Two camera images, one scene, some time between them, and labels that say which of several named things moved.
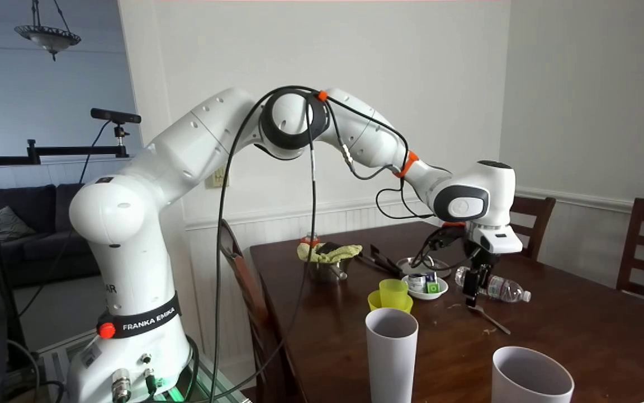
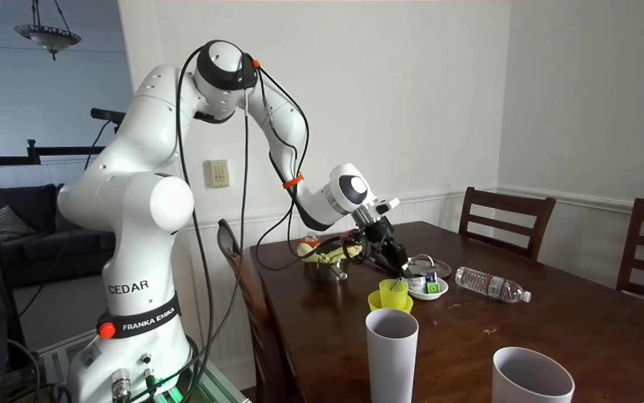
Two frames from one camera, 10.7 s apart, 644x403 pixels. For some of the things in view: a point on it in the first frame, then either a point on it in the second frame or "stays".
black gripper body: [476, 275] -> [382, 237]
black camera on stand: [116, 117] stays
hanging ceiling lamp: [47, 36] stays
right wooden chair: [542, 208] stays
